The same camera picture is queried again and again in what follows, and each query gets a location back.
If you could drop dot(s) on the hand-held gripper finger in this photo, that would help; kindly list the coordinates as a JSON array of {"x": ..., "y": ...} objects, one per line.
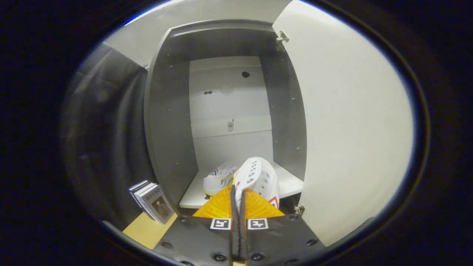
[
  {"x": 242, "y": 236},
  {"x": 233, "y": 236}
]

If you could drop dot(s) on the white canvas shoe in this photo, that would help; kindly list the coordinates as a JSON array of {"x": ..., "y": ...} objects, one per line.
[
  {"x": 218, "y": 179},
  {"x": 258, "y": 177}
]

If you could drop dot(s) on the grey shoe cabinet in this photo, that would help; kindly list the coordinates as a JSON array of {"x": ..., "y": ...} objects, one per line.
[{"x": 173, "y": 129}]

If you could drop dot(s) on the white shoe cabinet door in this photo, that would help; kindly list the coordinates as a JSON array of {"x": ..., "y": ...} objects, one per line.
[{"x": 351, "y": 122}]

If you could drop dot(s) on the metal door hinge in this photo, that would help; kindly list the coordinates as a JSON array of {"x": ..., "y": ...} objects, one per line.
[
  {"x": 299, "y": 210},
  {"x": 282, "y": 38}
]

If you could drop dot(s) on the grey portrait cover book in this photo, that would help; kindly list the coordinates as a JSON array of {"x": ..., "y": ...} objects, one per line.
[{"x": 157, "y": 205}]

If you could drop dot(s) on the dark blue cover book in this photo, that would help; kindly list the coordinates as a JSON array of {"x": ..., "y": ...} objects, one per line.
[{"x": 136, "y": 192}]

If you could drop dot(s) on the black backdrop cloth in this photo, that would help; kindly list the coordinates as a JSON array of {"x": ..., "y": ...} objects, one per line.
[{"x": 107, "y": 140}]

